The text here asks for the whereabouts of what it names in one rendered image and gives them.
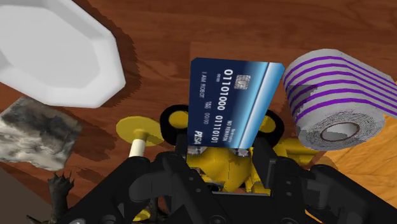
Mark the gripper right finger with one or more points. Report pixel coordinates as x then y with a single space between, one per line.
297 186

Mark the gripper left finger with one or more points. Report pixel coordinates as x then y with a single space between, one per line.
149 186

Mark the blue bank card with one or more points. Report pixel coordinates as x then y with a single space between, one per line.
229 102

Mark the yellow toy vehicle black wheels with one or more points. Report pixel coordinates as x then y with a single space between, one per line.
223 166

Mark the dark spiky figure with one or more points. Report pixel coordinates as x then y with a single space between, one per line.
59 192

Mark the purple striped toilet paper roll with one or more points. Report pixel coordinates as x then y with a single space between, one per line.
335 102

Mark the grey marbled block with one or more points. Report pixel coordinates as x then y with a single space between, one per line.
34 133

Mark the white angular dish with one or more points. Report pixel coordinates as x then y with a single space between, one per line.
52 49

